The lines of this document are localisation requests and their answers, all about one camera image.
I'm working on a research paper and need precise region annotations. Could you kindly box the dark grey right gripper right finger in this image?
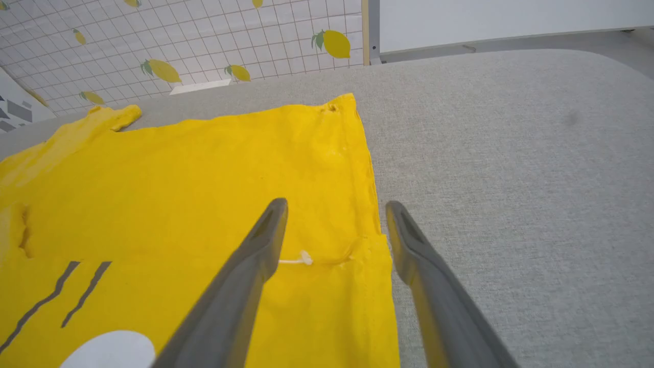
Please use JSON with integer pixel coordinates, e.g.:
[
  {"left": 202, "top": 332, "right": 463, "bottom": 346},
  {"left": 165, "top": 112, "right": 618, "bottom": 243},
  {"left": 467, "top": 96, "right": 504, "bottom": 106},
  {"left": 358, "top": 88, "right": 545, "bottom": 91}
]
[{"left": 385, "top": 200, "right": 520, "bottom": 368}]

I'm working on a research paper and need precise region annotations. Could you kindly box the lemon print grid panel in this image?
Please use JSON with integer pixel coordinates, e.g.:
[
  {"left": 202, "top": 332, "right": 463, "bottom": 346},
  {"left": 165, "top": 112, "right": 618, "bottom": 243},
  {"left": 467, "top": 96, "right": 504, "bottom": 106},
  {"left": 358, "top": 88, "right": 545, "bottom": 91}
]
[{"left": 0, "top": 0, "right": 370, "bottom": 119}]

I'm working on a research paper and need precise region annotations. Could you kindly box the yellow garment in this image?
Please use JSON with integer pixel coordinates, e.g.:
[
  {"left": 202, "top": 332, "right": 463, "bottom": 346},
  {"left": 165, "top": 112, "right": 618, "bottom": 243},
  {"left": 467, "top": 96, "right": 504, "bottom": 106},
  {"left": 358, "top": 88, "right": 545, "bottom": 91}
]
[{"left": 0, "top": 93, "right": 401, "bottom": 368}]

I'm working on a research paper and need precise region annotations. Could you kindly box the grey metal stand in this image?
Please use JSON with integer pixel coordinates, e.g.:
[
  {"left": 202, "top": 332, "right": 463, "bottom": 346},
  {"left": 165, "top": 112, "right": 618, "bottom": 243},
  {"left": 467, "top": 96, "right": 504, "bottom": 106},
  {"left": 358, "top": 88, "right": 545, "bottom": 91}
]
[{"left": 368, "top": 0, "right": 382, "bottom": 65}]

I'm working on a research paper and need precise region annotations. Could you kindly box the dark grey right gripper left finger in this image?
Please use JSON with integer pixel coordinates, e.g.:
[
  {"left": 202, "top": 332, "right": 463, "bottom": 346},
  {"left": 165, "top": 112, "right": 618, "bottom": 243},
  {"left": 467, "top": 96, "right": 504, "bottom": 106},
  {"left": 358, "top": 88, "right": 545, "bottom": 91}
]
[{"left": 152, "top": 198, "right": 289, "bottom": 368}]

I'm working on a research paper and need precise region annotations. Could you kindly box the grey fabric sofa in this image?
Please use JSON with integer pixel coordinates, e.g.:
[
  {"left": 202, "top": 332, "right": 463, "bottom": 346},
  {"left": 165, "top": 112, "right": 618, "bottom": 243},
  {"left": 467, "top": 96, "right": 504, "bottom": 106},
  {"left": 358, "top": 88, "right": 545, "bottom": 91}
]
[{"left": 0, "top": 49, "right": 654, "bottom": 368}]

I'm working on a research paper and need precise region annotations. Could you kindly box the white rectangular box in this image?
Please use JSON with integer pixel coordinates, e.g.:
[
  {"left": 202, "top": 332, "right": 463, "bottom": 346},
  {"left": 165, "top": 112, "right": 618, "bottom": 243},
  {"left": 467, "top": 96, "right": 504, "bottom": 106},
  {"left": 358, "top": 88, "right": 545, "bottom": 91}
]
[{"left": 170, "top": 79, "right": 232, "bottom": 96}]

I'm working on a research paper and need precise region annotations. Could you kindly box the white board with grey shapes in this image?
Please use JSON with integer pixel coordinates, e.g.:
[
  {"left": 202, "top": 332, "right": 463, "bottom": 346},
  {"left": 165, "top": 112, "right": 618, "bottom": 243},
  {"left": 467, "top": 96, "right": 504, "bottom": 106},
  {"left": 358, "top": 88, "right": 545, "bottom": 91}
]
[{"left": 0, "top": 68, "right": 56, "bottom": 134}]

